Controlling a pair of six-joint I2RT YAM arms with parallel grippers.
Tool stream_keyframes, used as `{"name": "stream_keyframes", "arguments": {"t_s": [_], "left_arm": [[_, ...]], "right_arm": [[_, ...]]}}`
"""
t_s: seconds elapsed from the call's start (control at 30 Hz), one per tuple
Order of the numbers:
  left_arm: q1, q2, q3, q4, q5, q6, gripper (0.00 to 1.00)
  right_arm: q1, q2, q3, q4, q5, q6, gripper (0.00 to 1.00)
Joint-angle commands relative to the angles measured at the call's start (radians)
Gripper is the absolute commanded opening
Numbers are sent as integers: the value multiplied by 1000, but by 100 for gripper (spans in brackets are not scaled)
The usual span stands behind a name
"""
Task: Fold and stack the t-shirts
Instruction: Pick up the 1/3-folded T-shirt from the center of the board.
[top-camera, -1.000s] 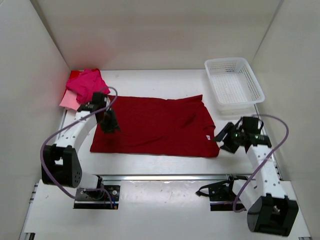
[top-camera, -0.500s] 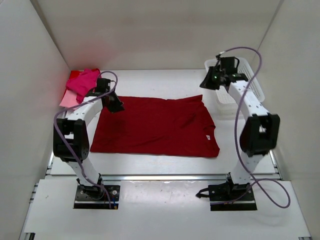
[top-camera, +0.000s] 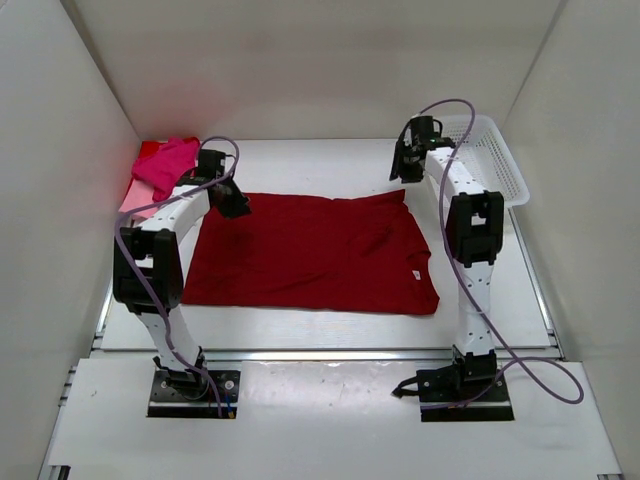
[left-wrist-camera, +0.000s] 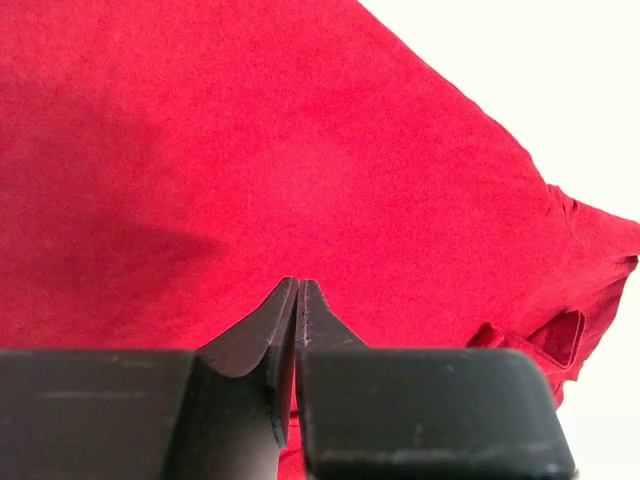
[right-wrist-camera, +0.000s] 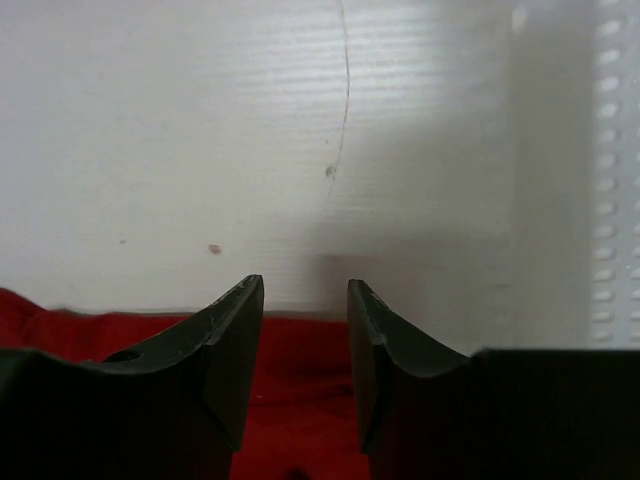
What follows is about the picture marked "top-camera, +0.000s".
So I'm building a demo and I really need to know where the dark red t shirt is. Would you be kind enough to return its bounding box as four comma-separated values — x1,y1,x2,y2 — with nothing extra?
182,190,439,316

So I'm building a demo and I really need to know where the bright red folded t shirt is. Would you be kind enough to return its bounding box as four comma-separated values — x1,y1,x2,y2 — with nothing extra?
138,137,200,162

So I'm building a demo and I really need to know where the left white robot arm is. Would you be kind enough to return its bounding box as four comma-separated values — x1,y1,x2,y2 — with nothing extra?
113,149,251,398

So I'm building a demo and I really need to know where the white plastic mesh basket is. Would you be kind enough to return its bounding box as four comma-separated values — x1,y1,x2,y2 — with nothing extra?
427,114,530,208

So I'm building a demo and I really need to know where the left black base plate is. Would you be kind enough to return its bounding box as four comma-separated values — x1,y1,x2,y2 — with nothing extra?
147,368,241,420

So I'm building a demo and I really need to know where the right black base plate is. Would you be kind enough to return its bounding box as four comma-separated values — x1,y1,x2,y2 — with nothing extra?
391,365,515,423

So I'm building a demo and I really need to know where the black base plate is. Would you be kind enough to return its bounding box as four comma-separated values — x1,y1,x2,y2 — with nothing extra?
391,365,515,423
147,368,241,420

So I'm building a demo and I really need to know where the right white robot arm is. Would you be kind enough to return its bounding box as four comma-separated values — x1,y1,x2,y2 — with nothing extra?
390,116,504,401

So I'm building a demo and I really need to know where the light pink folded t shirt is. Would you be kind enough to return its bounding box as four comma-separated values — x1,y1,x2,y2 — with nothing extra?
118,179,158,220

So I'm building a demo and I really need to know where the aluminium rail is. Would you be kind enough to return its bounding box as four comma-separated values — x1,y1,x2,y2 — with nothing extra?
204,348,452,362

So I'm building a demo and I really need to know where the magenta folded t shirt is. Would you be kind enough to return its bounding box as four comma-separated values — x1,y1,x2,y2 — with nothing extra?
131,154,196,202

